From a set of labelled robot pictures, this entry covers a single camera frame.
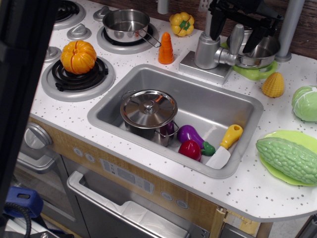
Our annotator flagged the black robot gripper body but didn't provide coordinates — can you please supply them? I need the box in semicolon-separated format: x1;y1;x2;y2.
209;0;284;28

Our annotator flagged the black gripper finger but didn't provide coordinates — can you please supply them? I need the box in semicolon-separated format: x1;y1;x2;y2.
243;21;269;54
210;9;227;41

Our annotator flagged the silver faucet lever handle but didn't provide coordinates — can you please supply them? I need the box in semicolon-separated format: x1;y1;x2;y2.
229;24;245;56

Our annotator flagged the yellow toy bell pepper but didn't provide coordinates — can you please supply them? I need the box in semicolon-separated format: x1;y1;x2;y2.
169;12;195;37

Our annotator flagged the grey support pole right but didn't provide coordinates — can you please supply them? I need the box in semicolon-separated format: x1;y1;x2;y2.
275;0;305;62

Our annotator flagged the grey support pole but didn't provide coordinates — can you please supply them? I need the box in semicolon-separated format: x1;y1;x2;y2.
157;0;169;14
275;0;305;62

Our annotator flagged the green toy cutting board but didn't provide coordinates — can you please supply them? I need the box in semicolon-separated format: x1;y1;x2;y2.
220;41;278;80

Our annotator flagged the silver toy faucet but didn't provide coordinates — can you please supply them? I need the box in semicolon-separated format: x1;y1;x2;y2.
179;14;238;85

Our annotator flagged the yellow toy corn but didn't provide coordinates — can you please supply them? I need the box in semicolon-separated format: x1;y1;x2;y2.
262;72;285;98

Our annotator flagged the grey support pole rear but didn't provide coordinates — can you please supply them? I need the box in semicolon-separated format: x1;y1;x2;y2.
157;0;169;14

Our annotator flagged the orange toy carrot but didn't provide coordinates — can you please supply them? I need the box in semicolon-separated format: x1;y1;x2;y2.
158;32;174;64

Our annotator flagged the green toy cabbage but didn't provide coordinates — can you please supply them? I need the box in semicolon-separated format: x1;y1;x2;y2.
292;86;317;122

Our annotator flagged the grey toy sink basin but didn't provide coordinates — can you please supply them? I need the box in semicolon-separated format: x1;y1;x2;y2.
88;64;264;179

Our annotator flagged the steel saucepan on stove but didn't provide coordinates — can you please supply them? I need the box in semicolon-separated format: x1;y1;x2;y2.
103;9;161;48

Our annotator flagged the rear right stove burner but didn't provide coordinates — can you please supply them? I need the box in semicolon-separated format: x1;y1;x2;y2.
97;24;159;55

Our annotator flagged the light green plate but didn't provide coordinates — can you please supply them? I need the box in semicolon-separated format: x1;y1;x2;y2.
260;130;317;186

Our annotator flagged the steel pot with lid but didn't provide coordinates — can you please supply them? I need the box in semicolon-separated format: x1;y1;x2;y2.
120;89;179;147

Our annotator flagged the purple toy eggplant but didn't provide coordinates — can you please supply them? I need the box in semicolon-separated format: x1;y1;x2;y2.
177;125;216;156

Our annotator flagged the grey stove knob rear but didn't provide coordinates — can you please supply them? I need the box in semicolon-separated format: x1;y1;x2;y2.
93;6;111;21

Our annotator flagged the grey stove knob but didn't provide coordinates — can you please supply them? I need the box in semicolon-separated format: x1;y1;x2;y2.
67;23;92;41
44;46;61;63
93;6;111;21

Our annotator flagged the green toy bitter gourd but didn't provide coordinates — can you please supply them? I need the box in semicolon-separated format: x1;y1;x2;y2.
256;137;317;184

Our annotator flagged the red toy tomato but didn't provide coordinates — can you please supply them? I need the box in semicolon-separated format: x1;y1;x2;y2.
178;140;202;162

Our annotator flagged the grey stove knob middle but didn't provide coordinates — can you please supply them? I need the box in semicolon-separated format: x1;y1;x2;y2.
67;23;92;41

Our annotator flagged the orange toy pumpkin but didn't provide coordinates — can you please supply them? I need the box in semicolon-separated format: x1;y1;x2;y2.
60;40;97;75

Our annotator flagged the rear left stove burner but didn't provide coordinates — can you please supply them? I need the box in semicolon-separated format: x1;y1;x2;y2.
53;0;86;30

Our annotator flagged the grey stove knob front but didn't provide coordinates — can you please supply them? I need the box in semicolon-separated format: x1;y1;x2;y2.
44;46;61;63

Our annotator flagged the front black stove burner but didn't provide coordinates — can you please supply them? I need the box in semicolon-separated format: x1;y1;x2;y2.
41;58;115;102

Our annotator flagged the grey control panel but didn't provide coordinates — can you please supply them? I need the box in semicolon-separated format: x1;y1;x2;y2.
100;158;155;194

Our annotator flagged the silver oven dial knob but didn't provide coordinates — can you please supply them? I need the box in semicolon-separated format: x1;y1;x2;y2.
24;122;53;150

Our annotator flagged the silver dishwasher door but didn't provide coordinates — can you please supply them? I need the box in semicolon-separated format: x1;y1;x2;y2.
67;171;210;238

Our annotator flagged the black camera frame post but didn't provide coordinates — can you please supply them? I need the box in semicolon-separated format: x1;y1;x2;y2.
0;0;59;206

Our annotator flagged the silver oven door handle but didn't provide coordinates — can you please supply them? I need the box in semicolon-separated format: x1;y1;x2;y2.
17;150;61;174

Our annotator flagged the blue clamp with cable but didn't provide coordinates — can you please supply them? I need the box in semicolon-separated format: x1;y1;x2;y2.
2;186;44;238

